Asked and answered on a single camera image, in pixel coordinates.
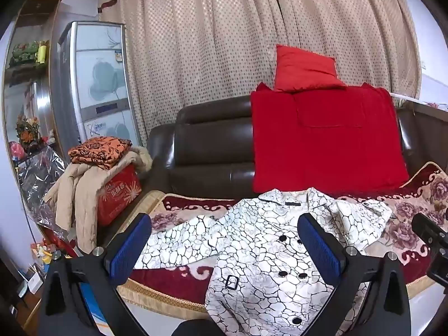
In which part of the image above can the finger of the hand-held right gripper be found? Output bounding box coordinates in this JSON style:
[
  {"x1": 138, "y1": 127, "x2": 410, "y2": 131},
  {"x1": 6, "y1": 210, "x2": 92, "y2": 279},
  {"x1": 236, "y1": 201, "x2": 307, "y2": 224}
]
[{"x1": 411, "y1": 213, "x2": 448, "y2": 286}]

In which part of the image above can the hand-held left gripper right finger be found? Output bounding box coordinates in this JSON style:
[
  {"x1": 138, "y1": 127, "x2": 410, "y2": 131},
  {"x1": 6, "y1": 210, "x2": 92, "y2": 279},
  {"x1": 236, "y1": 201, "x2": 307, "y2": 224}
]
[{"x1": 297, "y1": 213, "x2": 412, "y2": 336}]

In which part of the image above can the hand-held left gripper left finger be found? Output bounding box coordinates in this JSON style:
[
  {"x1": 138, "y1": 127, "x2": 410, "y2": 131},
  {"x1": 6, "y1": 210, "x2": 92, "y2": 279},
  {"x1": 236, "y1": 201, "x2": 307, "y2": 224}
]
[{"x1": 38, "y1": 213, "x2": 153, "y2": 336}]

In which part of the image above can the white black crackle print coat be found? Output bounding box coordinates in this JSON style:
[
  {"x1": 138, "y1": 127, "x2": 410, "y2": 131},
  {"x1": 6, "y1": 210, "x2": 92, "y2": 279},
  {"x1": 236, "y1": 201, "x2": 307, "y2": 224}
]
[{"x1": 135, "y1": 188, "x2": 393, "y2": 336}]

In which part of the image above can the floral red beige blanket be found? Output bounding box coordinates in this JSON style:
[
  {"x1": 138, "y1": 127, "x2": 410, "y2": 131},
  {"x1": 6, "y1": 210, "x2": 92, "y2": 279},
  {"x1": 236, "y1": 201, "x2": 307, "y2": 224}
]
[{"x1": 117, "y1": 161, "x2": 448, "y2": 314}]

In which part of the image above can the red cardboard box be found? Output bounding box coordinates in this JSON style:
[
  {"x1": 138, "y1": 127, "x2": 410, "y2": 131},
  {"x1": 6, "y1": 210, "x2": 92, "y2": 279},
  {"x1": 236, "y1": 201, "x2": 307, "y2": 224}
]
[{"x1": 96, "y1": 164, "x2": 142, "y2": 226}]

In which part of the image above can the beige padded coat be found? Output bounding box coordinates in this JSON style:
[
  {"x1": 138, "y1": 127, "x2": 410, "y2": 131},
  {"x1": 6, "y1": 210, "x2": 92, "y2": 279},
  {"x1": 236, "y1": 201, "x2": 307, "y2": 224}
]
[{"x1": 44, "y1": 146, "x2": 153, "y2": 253}]

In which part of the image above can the orange black patterned cloth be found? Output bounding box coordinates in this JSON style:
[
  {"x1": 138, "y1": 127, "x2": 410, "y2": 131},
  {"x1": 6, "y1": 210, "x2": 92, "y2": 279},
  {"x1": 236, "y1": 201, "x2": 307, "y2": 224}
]
[{"x1": 67, "y1": 136, "x2": 134, "y2": 170}]

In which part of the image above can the white blue box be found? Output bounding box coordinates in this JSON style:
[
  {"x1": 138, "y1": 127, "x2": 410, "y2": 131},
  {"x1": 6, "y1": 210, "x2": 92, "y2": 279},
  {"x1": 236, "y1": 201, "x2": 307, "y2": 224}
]
[{"x1": 19, "y1": 269, "x2": 44, "y2": 295}]

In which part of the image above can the red sofa cover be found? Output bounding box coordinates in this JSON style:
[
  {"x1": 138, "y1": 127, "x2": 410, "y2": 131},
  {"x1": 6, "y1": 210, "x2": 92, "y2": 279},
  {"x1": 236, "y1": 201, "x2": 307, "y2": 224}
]
[{"x1": 250, "y1": 82, "x2": 410, "y2": 194}]

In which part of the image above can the clear plastic wrap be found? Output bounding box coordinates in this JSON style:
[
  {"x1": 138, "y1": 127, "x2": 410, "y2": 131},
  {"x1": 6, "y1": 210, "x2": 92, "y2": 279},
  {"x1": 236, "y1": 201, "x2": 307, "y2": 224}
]
[{"x1": 19, "y1": 145, "x2": 71, "y2": 232}]

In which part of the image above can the brown leather sofa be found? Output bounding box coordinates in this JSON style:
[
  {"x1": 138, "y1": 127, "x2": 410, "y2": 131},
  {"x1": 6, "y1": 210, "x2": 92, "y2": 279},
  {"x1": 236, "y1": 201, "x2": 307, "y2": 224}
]
[{"x1": 96, "y1": 93, "x2": 448, "y2": 253}]

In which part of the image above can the orange flower arrangement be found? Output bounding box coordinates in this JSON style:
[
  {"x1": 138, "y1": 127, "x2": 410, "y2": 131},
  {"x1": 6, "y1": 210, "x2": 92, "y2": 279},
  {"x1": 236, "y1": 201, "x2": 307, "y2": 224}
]
[{"x1": 16, "y1": 114, "x2": 44, "y2": 148}]

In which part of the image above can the silver floral refrigerator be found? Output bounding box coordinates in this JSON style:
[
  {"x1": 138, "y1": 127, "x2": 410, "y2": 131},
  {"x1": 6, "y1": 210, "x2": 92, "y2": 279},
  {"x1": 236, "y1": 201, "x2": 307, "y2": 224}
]
[{"x1": 49, "y1": 21, "x2": 144, "y2": 148}]

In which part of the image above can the red pillow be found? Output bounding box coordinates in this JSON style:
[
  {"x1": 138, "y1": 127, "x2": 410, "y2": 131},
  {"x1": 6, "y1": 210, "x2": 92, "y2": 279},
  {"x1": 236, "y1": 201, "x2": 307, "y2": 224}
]
[{"x1": 274, "y1": 44, "x2": 347, "y2": 93}]

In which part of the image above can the beige dotted curtain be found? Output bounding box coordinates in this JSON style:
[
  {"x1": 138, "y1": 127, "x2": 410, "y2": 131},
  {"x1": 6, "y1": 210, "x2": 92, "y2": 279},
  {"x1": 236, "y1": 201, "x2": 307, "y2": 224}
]
[{"x1": 98, "y1": 0, "x2": 422, "y2": 148}]

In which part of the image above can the green ornament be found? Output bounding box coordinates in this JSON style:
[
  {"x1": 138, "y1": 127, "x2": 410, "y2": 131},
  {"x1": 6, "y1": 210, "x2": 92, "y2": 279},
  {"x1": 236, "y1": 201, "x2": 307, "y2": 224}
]
[{"x1": 12, "y1": 40, "x2": 39, "y2": 65}]

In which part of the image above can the wooden display cabinet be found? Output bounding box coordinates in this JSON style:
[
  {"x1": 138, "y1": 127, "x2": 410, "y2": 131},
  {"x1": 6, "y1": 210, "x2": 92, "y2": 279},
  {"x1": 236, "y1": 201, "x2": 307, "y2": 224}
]
[{"x1": 2, "y1": 0, "x2": 71, "y2": 218}]

